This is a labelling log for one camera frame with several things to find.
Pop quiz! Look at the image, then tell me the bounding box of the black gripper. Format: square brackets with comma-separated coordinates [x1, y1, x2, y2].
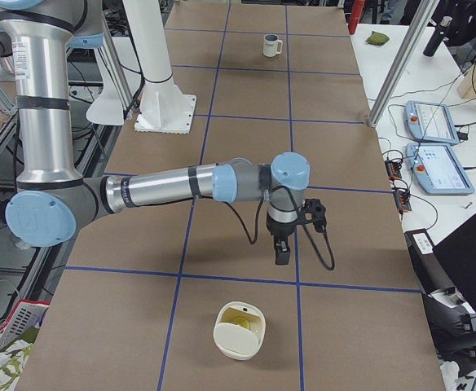
[267, 217, 298, 266]

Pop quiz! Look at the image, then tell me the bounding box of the white mug grey inside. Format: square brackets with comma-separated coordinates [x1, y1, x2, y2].
[262, 33, 283, 58]

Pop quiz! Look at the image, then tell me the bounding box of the yellow lemon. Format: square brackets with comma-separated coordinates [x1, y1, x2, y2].
[231, 317, 251, 330]

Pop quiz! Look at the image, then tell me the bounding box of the cream waste bin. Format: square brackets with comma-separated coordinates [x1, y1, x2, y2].
[213, 301, 267, 361]

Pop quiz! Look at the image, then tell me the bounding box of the brown table mat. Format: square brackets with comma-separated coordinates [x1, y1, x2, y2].
[17, 1, 444, 390]

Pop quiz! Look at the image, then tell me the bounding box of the black box with label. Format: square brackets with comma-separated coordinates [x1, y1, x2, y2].
[404, 229, 446, 294]

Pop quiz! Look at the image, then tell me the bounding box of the blue teach pendant tablet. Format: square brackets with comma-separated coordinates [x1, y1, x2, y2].
[404, 100, 459, 145]

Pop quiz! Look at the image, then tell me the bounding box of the green bean bag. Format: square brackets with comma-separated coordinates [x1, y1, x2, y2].
[365, 31, 390, 46]

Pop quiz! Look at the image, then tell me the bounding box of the black thermos bottle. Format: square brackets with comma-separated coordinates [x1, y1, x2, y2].
[423, 15, 452, 57]

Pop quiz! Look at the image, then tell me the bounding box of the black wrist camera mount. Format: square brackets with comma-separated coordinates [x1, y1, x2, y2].
[297, 198, 327, 233]

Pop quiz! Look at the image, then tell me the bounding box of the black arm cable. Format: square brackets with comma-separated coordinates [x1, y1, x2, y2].
[221, 156, 336, 271]

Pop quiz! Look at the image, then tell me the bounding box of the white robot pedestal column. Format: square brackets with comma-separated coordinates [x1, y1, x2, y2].
[86, 0, 197, 134]

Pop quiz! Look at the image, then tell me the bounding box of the grey aluminium frame post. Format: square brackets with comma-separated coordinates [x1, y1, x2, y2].
[368, 0, 439, 128]

